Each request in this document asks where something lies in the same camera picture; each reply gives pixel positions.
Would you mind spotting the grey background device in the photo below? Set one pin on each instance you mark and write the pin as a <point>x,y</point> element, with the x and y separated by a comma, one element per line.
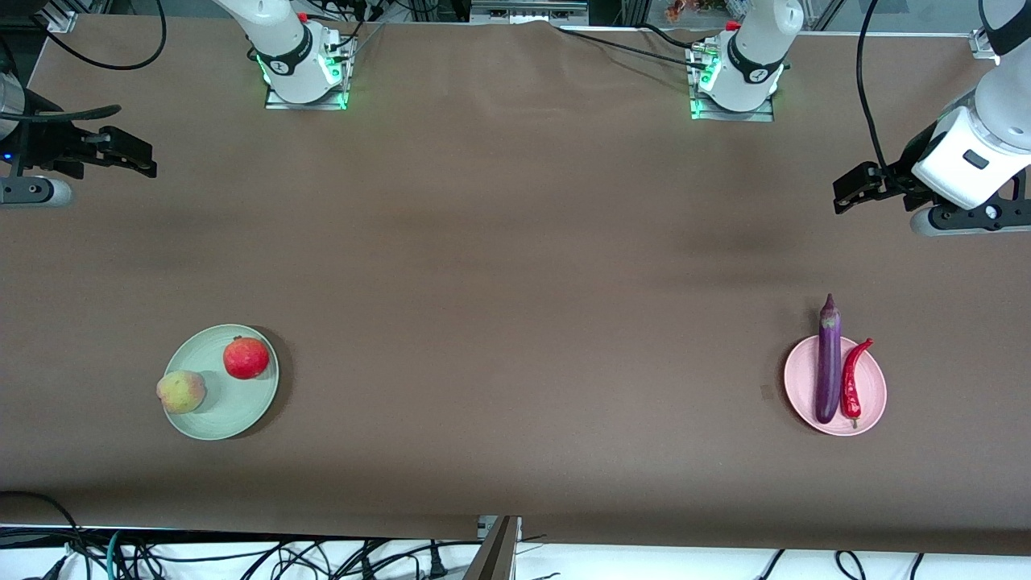
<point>523,10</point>

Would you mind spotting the green round plate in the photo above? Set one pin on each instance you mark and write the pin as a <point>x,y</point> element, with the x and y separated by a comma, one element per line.
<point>233,403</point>

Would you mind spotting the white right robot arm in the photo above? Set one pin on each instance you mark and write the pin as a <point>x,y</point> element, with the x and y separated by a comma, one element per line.
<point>282,48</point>

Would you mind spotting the grey table frame post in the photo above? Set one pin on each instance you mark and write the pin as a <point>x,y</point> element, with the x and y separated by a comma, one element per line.
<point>495,556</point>

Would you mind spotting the red chili pepper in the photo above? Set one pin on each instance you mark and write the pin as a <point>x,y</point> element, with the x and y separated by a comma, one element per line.
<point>850,387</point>

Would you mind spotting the aluminium frame profile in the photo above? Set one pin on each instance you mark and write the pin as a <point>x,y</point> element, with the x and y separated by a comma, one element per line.
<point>60,16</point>
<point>984,44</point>

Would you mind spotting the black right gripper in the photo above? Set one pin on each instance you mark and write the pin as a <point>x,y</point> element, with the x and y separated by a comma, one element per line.
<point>50,145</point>

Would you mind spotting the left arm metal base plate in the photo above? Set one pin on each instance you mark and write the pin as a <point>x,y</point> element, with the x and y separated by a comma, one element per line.
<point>729,115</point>

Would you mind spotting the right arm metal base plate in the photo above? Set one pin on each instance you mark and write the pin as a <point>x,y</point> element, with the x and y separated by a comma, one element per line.
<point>306,105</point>

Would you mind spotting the brown table cover mat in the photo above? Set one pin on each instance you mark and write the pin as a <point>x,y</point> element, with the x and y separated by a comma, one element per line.
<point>483,201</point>

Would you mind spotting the orange background clutter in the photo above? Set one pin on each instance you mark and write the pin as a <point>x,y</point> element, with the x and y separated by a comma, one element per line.
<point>681,8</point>

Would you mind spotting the pink round plate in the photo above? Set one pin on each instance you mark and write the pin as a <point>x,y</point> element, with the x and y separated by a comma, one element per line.
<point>797,387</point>

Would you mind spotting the yellow-pink peach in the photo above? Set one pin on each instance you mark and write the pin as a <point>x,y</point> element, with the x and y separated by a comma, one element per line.
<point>181,392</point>

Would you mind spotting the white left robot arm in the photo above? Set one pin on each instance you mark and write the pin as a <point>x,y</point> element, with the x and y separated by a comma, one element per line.
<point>757,48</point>

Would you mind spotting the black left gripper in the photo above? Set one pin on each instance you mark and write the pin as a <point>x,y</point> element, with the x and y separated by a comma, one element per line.
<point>903,176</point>

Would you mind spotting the red pomegranate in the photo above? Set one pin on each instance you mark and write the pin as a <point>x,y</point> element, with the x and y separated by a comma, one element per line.
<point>246,358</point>

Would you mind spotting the long purple eggplant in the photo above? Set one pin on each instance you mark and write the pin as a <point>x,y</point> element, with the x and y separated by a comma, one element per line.
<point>827,370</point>

